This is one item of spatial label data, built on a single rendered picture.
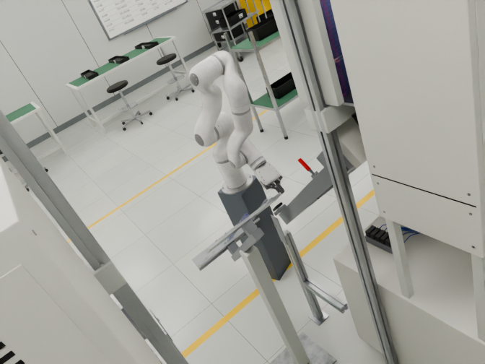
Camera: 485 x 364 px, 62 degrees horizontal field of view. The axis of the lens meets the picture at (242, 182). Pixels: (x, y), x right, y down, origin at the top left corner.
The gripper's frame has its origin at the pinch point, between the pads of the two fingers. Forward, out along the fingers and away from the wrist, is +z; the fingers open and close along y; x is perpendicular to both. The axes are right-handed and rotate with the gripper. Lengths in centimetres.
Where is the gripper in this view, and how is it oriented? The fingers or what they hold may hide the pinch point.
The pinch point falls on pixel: (280, 190)
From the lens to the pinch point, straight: 199.8
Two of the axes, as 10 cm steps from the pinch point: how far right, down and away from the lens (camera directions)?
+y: -7.6, 5.5, -3.4
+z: 6.3, 7.6, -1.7
